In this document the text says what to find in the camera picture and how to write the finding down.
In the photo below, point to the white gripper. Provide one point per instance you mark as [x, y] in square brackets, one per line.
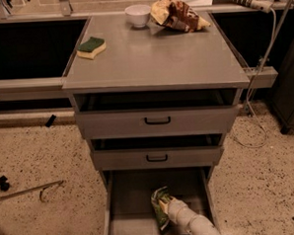
[177, 209]

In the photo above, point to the green jalapeno chip bag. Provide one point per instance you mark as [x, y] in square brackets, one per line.
[162, 218]

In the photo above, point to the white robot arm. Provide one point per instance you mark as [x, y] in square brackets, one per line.
[191, 222]

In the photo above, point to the bottom grey drawer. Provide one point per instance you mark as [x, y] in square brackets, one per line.
[129, 208]

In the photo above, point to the grey drawer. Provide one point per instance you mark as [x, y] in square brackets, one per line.
[148, 114]
[129, 208]
[157, 152]

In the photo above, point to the middle grey drawer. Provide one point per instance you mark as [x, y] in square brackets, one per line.
[157, 152]

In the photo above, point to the top grey drawer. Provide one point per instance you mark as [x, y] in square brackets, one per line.
[148, 114]

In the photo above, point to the grey drawer cabinet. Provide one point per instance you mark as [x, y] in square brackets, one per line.
[153, 59]

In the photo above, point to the brown yellow chip bag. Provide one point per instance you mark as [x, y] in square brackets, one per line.
[177, 15]

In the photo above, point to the metal rod on floor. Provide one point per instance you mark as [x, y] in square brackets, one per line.
[30, 190]

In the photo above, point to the black clip on floor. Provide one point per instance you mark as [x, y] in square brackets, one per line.
[50, 121]

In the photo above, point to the dark cabinet at right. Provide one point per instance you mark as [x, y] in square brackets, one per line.
[281, 96]

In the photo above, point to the black caster wheel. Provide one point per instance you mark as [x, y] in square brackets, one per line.
[4, 185]

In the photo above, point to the green yellow sponge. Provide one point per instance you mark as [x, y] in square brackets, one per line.
[91, 48]

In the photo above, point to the white bowl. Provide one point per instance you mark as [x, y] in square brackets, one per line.
[137, 15]

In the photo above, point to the grey rail beam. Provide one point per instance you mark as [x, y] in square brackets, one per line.
[31, 89]

